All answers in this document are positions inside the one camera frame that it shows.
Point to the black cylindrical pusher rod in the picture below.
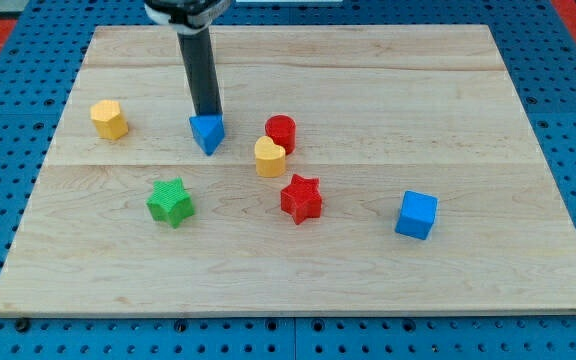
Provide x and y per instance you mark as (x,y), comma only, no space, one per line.
(197,53)

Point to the blue triangle block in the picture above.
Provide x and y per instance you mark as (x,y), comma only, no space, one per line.
(208,131)

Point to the wooden board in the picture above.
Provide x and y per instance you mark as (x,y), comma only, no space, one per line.
(379,110)

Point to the yellow hexagon block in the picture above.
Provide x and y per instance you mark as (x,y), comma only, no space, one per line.
(108,119)

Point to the red cylinder block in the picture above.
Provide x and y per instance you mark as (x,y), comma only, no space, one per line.
(282,130)

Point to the yellow heart block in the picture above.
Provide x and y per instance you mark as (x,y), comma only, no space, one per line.
(270,158)

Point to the green star block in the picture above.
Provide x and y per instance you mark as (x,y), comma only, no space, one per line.
(169,202)

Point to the red star block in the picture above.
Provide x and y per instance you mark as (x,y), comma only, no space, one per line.
(302,199)

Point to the blue cube block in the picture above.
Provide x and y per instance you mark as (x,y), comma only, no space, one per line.
(417,215)

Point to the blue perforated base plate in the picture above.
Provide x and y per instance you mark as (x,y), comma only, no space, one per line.
(38,65)

